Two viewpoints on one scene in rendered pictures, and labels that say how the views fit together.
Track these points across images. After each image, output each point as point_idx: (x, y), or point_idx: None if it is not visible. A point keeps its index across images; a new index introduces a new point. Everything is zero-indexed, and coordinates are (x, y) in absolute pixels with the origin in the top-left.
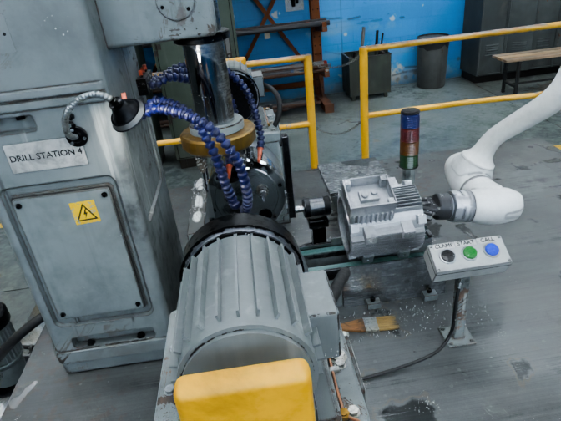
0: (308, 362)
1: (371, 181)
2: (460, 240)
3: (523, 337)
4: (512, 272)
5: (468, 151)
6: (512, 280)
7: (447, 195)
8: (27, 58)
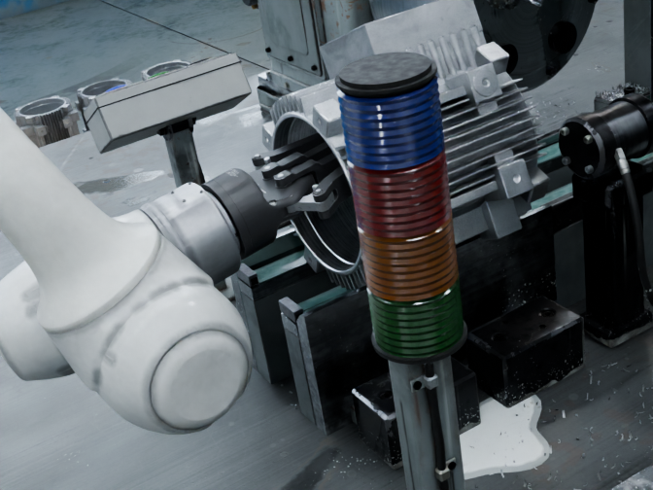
0: None
1: (406, 32)
2: (174, 70)
3: None
4: (65, 479)
5: (131, 227)
6: (72, 454)
7: (216, 179)
8: None
